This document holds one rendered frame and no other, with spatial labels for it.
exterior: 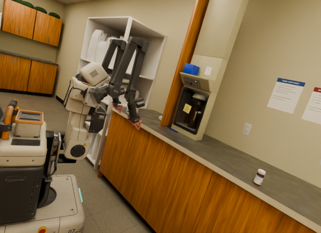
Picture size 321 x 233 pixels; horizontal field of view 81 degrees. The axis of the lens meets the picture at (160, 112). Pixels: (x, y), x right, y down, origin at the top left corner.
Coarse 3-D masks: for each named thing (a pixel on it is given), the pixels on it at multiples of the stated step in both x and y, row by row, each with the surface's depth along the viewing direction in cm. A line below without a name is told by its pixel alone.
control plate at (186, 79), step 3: (183, 78) 180; (186, 78) 177; (189, 78) 174; (186, 81) 180; (189, 81) 177; (192, 81) 174; (198, 81) 168; (189, 84) 180; (192, 84) 177; (195, 84) 173; (198, 84) 170; (198, 87) 174
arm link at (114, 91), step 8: (128, 40) 126; (136, 40) 124; (144, 40) 127; (128, 48) 124; (128, 56) 126; (120, 64) 126; (128, 64) 128; (120, 72) 126; (112, 80) 129; (120, 80) 128; (112, 88) 124; (112, 96) 126
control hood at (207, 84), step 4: (184, 76) 177; (188, 76) 173; (192, 76) 170; (196, 76) 166; (200, 80) 165; (204, 80) 162; (208, 80) 159; (212, 80) 163; (184, 84) 186; (200, 84) 169; (204, 84) 165; (208, 84) 161; (212, 84) 165; (200, 88) 173; (204, 88) 169; (208, 88) 165; (212, 88) 167
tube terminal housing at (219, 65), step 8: (200, 56) 178; (208, 56) 172; (200, 64) 177; (208, 64) 172; (216, 64) 166; (224, 64) 168; (200, 72) 177; (216, 72) 166; (224, 72) 172; (216, 80) 168; (192, 88) 182; (216, 88) 172; (208, 104) 171; (208, 112) 176; (176, 128) 192; (200, 128) 175; (192, 136) 179; (200, 136) 180
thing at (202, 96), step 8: (184, 88) 187; (184, 96) 186; (192, 96) 180; (200, 96) 174; (208, 96) 168; (184, 104) 186; (192, 104) 180; (200, 104) 174; (184, 112) 185; (192, 112) 179; (200, 112) 173; (176, 120) 191; (184, 120) 185; (192, 120) 179; (200, 120) 173; (184, 128) 184; (192, 128) 178
